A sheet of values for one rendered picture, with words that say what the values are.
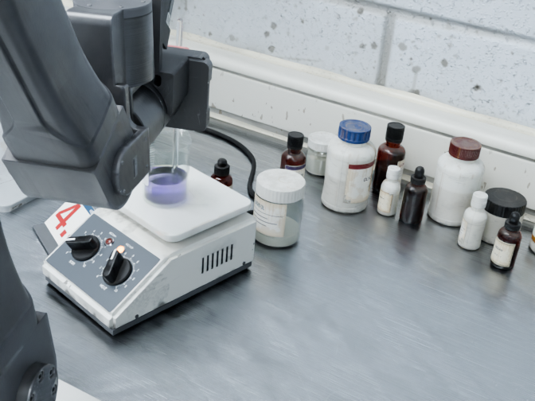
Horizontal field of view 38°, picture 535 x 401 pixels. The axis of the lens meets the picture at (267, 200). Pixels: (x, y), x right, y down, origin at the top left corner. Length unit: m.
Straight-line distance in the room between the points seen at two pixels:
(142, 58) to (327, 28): 0.62
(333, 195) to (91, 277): 0.36
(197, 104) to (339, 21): 0.51
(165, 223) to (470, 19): 0.51
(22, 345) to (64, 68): 0.16
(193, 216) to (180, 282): 0.07
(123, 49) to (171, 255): 0.29
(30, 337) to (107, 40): 0.21
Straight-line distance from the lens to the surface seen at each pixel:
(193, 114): 0.69
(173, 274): 0.80
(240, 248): 0.86
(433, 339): 0.84
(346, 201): 1.01
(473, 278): 0.95
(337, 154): 0.99
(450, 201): 1.02
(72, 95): 0.48
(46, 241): 0.94
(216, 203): 0.84
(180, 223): 0.80
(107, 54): 0.55
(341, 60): 1.17
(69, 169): 0.51
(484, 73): 1.09
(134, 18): 0.57
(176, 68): 0.64
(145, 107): 0.61
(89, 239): 0.82
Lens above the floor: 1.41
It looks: 29 degrees down
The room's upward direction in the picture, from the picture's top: 5 degrees clockwise
